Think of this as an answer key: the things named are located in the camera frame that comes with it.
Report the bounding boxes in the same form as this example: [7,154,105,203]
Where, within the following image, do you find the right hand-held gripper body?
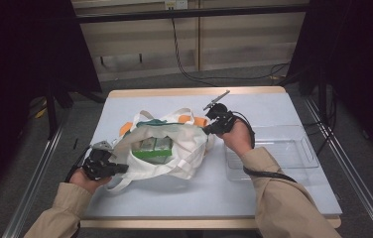
[202,89,239,135]

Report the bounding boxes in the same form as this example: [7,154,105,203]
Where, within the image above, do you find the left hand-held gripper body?
[80,140,117,181]

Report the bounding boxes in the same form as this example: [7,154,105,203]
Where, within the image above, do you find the white tote bag colour patches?
[103,107,216,193]

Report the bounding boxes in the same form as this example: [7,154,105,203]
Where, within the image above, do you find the person's left hand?
[69,168,113,194]

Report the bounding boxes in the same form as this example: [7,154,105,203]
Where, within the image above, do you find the person's right hand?
[217,118,255,159]

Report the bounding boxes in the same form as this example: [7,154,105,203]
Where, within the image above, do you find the green box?
[131,136,175,166]

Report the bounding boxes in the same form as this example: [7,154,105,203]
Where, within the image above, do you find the clear plastic tray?
[223,124,319,182]

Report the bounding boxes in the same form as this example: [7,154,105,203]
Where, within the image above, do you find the black metal stand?
[44,78,74,141]
[316,63,329,125]

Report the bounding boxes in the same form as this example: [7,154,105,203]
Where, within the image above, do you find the black horizontal bar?
[74,3,310,25]

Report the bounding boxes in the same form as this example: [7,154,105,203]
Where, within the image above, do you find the dark curtain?
[0,0,103,209]
[287,0,373,167]

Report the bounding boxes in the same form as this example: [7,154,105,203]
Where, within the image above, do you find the left hand-held gripper black cable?
[63,147,92,183]

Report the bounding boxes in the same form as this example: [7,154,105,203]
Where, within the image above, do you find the hand-held gripper black cable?
[232,110,299,184]
[63,147,92,183]

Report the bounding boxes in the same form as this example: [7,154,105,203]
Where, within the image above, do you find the metal floor rail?
[1,108,71,238]
[303,95,373,238]

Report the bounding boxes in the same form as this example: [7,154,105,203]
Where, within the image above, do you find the right hand-held gripper black cable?
[232,110,299,184]

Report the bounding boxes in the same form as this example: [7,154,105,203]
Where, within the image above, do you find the black power cable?
[170,17,293,87]

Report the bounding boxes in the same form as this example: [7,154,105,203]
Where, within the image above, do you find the thin black floor cables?
[305,87,339,157]

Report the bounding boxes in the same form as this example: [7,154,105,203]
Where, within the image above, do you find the white wall outlet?
[164,0,188,10]

